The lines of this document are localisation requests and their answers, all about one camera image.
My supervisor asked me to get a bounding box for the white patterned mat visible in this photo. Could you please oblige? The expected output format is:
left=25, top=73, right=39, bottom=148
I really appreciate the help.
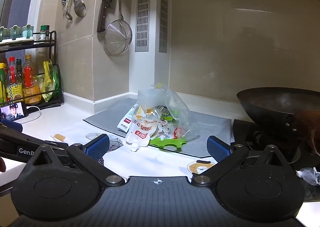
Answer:
left=47, top=127, right=218, bottom=177

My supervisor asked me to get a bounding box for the white charging cable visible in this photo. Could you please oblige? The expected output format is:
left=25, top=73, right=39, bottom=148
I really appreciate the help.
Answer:
left=25, top=106, right=42, bottom=124

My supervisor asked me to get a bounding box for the green-capped spice bottle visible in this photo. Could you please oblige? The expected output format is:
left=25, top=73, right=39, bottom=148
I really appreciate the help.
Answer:
left=40, top=25, right=50, bottom=41

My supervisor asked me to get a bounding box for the white jar tray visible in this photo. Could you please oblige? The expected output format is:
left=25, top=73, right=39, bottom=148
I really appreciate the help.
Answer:
left=0, top=38, right=35, bottom=45

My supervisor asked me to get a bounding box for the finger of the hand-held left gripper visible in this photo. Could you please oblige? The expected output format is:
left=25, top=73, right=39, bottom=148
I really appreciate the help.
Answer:
left=0, top=131, right=68, bottom=150
left=0, top=118, right=23, bottom=133

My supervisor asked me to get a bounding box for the white packet red label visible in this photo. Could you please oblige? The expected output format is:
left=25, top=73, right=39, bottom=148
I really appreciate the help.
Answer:
left=116, top=103, right=140, bottom=131

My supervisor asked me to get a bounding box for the white spout pouch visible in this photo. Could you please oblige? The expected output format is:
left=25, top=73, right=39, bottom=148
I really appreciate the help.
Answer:
left=125, top=103, right=160, bottom=152

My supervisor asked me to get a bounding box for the orange and white stick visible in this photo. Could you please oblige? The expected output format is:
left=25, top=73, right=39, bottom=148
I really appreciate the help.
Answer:
left=50, top=133, right=67, bottom=142

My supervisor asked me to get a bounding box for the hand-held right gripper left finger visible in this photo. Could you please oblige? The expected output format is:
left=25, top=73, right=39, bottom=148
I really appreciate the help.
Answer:
left=25, top=134, right=125, bottom=187

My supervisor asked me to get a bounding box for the black gas stove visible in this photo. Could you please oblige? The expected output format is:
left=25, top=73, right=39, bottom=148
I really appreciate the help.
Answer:
left=231, top=118, right=320, bottom=201

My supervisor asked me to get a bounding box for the red sauce bottle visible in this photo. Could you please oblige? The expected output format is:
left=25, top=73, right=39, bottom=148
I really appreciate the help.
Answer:
left=5, top=57, right=24, bottom=101

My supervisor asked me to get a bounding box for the green packet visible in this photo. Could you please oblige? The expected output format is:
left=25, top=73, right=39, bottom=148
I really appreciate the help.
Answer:
left=50, top=60, right=60, bottom=93

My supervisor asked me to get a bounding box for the wire mesh strainer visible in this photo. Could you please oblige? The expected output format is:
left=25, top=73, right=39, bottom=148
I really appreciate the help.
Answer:
left=104, top=0, right=133, bottom=55

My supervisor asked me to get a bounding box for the crumpled white plastic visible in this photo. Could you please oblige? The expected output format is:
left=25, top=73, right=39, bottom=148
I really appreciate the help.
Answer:
left=296, top=167, right=320, bottom=186

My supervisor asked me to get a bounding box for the clear plastic bag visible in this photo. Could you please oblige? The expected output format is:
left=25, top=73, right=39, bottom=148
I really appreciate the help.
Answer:
left=137, top=83, right=200, bottom=140

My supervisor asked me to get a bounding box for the grey counter mat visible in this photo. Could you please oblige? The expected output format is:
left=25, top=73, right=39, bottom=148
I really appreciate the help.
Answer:
left=84, top=97, right=232, bottom=165

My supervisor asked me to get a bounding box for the black wok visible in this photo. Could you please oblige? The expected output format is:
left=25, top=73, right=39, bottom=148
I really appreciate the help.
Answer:
left=236, top=87, right=320, bottom=156

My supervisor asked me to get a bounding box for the metal spoon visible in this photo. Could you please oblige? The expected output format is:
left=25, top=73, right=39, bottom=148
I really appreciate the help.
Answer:
left=64, top=0, right=77, bottom=21

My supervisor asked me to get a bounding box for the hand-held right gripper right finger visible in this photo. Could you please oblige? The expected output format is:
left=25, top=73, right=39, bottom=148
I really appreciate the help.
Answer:
left=191, top=136, right=291, bottom=187

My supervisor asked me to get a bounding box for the red and white wrapper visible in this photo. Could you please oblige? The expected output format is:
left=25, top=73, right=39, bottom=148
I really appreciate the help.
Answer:
left=172, top=126, right=187, bottom=140

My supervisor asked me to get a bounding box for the yellow-green bottle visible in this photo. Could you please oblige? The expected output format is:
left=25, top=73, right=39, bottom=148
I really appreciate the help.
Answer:
left=0, top=63, right=8, bottom=104

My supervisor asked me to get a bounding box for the black smartphone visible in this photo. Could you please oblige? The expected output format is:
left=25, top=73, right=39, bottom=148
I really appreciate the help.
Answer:
left=0, top=101, right=27, bottom=120

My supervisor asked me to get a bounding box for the green cartoon pouch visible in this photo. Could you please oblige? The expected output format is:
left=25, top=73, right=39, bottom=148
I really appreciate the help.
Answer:
left=149, top=107, right=188, bottom=151

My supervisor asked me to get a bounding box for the grey wall vent grille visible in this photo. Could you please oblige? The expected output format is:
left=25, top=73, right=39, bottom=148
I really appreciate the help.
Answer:
left=159, top=0, right=169, bottom=53
left=135, top=0, right=151, bottom=52

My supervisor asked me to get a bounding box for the black wire rack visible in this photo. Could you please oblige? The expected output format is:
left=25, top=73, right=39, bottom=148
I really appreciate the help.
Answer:
left=0, top=30, right=62, bottom=110

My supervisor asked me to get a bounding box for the yellow-green snack packet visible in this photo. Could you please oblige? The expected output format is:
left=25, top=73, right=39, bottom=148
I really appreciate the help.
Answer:
left=41, top=61, right=54, bottom=103

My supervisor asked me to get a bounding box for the orange-capped oil bottle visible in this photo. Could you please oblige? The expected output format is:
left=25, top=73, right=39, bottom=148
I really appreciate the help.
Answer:
left=22, top=55, right=42, bottom=104

